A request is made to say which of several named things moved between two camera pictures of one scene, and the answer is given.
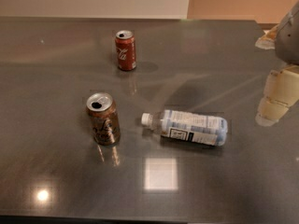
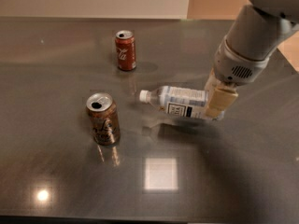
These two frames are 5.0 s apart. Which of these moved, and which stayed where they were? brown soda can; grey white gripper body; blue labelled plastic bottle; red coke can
Moved: grey white gripper body; blue labelled plastic bottle
Stayed: brown soda can; red coke can
